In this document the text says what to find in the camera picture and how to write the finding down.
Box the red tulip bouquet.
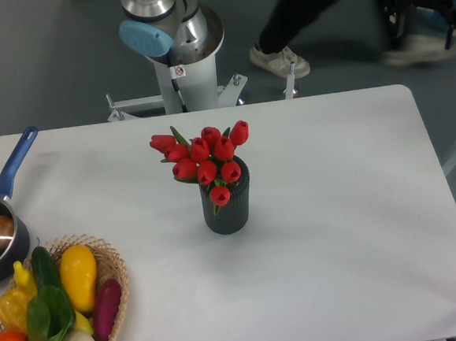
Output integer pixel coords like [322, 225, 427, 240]
[149, 120, 250, 214]

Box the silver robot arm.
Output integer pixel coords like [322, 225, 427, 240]
[119, 0, 224, 67]

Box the dark ribbed vase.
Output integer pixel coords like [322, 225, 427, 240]
[199, 156, 250, 235]

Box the wicker basket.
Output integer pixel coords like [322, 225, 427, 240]
[0, 235, 129, 341]

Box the purple sweet potato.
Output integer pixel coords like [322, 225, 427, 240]
[93, 278, 121, 341]

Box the yellow squash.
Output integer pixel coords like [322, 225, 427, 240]
[59, 244, 97, 313]

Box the person in black trousers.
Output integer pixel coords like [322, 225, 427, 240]
[249, 0, 456, 78]

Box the green cucumber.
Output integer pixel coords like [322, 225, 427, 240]
[31, 246, 63, 291]

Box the green bok choy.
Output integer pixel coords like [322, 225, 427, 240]
[27, 285, 76, 341]

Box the small yellow pepper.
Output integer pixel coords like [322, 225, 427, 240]
[13, 261, 38, 297]

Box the yellow bell pepper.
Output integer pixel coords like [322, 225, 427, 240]
[0, 288, 32, 335]

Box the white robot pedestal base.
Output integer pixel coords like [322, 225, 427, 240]
[102, 48, 251, 123]

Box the blue handled saucepan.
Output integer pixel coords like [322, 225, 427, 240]
[0, 126, 39, 281]

